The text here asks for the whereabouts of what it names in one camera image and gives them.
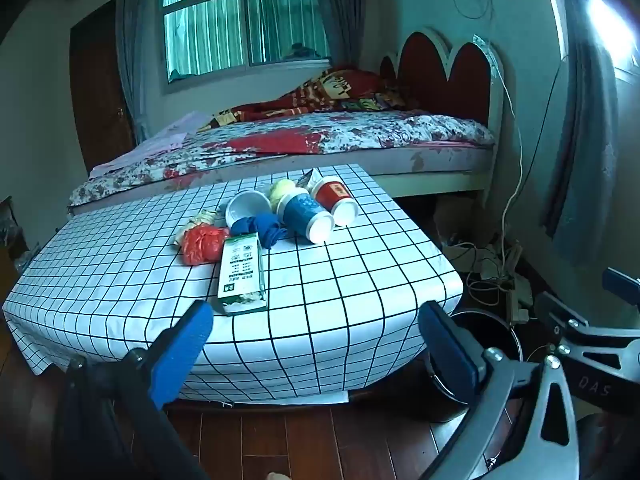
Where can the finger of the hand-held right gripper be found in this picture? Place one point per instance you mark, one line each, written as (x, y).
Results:
(555, 310)
(620, 284)

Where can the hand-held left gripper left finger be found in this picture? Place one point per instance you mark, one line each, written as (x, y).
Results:
(180, 350)

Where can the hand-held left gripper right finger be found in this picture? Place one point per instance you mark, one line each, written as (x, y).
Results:
(450, 355)

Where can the black trash bin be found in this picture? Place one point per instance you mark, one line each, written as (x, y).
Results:
(492, 332)

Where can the green white carton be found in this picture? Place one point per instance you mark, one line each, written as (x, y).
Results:
(240, 270)

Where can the red plastic bag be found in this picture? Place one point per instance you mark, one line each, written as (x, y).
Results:
(202, 245)

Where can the blue cloth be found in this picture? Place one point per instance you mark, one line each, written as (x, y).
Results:
(265, 227)

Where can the white paper cup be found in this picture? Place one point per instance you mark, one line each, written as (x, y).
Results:
(247, 207)

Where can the blue paper cup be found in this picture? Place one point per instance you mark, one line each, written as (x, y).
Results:
(302, 210)

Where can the yellow towel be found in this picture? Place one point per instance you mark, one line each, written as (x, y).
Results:
(282, 190)

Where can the red paper cup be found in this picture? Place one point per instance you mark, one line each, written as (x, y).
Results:
(332, 195)

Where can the checkered white tablecloth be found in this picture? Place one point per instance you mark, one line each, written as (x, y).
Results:
(125, 270)

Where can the grey speckled curtain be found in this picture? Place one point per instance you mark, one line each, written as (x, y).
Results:
(585, 160)

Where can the beige knotted cloth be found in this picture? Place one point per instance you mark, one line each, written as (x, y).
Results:
(200, 219)

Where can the cardboard box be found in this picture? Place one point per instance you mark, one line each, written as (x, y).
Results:
(450, 220)

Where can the pale mattress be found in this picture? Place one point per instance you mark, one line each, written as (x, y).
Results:
(435, 157)

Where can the pink cloth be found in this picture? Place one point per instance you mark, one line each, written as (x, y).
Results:
(165, 135)

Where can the floral quilt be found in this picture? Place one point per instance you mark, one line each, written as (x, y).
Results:
(350, 135)

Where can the bright side window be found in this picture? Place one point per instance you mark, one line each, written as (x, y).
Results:
(610, 20)

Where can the red scalloped headboard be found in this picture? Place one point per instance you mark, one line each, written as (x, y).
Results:
(425, 75)

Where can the brown wooden door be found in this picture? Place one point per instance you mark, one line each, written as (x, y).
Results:
(100, 85)

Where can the red printed blanket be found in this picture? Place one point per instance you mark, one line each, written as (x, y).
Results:
(330, 90)

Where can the white bed frame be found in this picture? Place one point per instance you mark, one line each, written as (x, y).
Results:
(440, 182)

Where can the window with white frame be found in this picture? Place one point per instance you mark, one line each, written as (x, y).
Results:
(210, 35)

